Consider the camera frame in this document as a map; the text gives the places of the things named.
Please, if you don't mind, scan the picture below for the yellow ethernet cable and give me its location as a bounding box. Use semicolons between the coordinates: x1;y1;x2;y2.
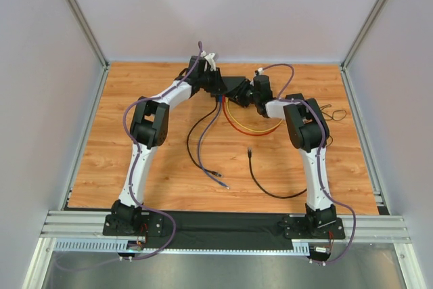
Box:
225;97;285;133

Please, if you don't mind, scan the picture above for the black network switch box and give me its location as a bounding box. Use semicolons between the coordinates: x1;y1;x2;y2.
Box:
223;76;246;95

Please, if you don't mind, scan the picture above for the red ethernet cable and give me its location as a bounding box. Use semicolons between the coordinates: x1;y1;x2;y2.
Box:
221;95;285;137

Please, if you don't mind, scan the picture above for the black short ethernet cable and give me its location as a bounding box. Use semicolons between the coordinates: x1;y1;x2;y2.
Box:
246;147;309;199

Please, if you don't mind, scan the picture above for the black long ethernet cable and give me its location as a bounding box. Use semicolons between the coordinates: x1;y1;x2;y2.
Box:
185;97;223;178

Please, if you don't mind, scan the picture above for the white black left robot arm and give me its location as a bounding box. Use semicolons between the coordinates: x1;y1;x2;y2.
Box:
103;53;227;236

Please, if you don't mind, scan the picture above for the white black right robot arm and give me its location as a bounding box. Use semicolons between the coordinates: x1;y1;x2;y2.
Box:
226;74;336;229

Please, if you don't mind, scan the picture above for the black cloth strip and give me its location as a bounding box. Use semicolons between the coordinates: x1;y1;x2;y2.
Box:
143;210;298;251

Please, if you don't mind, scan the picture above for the blue ethernet cable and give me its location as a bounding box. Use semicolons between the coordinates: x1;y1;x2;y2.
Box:
196;95;231;190

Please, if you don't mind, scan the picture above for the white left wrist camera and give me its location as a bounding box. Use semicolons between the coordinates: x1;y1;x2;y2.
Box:
200;51;219;71

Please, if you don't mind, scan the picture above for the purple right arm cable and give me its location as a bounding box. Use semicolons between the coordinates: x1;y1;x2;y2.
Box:
255;63;357;266

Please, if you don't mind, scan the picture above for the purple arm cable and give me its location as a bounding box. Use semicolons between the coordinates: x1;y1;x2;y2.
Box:
255;63;357;266
53;41;204;271

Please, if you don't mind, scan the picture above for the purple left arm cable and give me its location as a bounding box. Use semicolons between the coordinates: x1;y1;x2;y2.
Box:
53;41;204;271

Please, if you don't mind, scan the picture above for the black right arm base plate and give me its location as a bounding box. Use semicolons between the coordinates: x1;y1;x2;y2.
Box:
280;215;346;240

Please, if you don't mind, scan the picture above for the aluminium left frame post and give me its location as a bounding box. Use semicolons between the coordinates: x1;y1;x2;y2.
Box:
47;0;111;66

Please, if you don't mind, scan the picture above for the aluminium frame post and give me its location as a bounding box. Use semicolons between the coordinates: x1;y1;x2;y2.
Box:
341;0;409;68
47;0;111;66

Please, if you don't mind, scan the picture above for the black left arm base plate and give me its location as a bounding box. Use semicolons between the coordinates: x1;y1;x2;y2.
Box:
102;213;164;237

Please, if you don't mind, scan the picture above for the aluminium right frame post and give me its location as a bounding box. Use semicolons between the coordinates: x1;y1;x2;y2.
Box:
341;0;409;68

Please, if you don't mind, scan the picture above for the aluminium front frame rail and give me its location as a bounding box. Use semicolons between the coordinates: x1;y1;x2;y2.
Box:
40;210;411;244

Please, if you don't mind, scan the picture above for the grey slotted cable duct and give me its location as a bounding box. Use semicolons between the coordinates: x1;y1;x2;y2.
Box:
53;238;310;256

